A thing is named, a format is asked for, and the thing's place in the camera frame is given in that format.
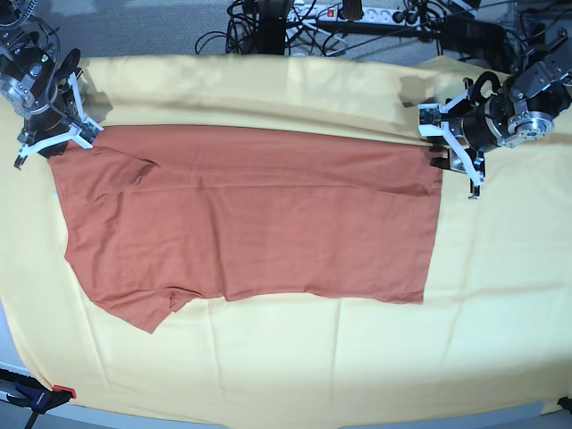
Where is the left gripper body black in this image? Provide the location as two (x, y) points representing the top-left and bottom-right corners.
(447, 96), (499, 152)

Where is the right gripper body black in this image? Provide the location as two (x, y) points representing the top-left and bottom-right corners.
(24, 88), (77, 147)

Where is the orange T-shirt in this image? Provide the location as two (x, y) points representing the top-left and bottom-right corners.
(49, 125), (442, 332)

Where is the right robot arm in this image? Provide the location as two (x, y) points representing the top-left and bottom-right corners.
(1, 1), (81, 158)

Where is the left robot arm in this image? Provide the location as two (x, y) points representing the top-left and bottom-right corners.
(418, 29), (571, 185)

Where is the black power adapter box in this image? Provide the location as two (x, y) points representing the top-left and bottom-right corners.
(440, 15), (506, 52)

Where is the white power strip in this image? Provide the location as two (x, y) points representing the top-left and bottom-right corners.
(287, 3), (425, 33)

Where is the black clamp right corner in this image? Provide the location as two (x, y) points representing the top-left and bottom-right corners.
(557, 397), (572, 414)

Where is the black bar clamp red pad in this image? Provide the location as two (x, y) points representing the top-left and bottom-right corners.
(1, 369), (77, 429)

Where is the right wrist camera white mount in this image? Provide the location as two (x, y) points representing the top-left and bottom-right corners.
(14, 68), (104, 169)

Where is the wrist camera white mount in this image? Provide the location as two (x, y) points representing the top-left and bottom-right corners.
(417, 78), (485, 200)
(14, 68), (104, 169)

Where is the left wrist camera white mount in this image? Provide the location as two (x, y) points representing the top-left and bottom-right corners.
(417, 78), (485, 200)

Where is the black centre stand post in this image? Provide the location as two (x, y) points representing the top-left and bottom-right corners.
(256, 0), (289, 55)

